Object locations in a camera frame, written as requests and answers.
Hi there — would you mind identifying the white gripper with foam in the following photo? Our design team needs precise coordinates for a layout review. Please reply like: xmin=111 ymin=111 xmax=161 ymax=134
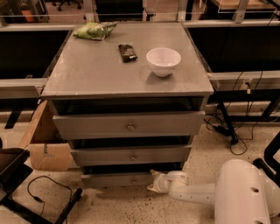
xmin=147 ymin=170 xmax=168 ymax=193

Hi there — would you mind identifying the grey bottom drawer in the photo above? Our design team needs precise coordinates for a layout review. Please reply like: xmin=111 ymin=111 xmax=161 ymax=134
xmin=80 ymin=163 xmax=183 ymax=188

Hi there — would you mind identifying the grey drawer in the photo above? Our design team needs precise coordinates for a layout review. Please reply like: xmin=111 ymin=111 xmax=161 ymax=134
xmin=80 ymin=163 xmax=183 ymax=188
xmin=71 ymin=145 xmax=192 ymax=166
xmin=53 ymin=111 xmax=205 ymax=140

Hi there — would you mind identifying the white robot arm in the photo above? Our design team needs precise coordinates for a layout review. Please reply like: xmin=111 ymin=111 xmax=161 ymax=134
xmin=148 ymin=159 xmax=280 ymax=224

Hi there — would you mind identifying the grey middle drawer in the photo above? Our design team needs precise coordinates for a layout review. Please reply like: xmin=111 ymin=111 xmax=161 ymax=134
xmin=71 ymin=145 xmax=192 ymax=166

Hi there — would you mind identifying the grey wooden drawer cabinet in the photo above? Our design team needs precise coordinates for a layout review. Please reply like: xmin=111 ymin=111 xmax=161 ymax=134
xmin=40 ymin=22 xmax=214 ymax=179

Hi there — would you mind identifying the grey top drawer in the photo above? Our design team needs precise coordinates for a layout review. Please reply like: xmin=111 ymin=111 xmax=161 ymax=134
xmin=53 ymin=111 xmax=205 ymax=140

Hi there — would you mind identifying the black table leg stand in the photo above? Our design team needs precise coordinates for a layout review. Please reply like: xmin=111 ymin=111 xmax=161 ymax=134
xmin=218 ymin=101 xmax=239 ymax=144

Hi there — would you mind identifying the black office chair base right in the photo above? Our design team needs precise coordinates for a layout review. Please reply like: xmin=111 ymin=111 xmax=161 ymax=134
xmin=253 ymin=131 xmax=280 ymax=187

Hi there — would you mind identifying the brown cardboard box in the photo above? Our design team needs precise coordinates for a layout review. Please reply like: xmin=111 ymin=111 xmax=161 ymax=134
xmin=18 ymin=101 xmax=73 ymax=172

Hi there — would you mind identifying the white ceramic bowl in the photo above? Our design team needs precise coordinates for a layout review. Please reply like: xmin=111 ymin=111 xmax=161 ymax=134
xmin=146 ymin=47 xmax=181 ymax=77

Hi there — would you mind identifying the dark brown snack packet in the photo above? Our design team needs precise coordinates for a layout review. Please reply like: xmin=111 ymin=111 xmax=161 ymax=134
xmin=118 ymin=45 xmax=137 ymax=63

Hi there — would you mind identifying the black chair left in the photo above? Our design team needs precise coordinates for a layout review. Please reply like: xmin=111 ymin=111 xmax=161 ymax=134
xmin=0 ymin=147 xmax=82 ymax=224

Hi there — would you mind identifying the green chip bag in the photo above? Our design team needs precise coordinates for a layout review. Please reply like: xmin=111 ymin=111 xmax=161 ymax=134
xmin=73 ymin=22 xmax=117 ymax=41

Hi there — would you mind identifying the black cables right floor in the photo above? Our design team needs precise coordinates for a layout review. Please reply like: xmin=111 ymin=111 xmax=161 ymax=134
xmin=203 ymin=71 xmax=280 ymax=156

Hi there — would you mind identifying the black floor cable left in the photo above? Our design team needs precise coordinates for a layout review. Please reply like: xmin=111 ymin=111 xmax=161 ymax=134
xmin=27 ymin=175 xmax=74 ymax=217

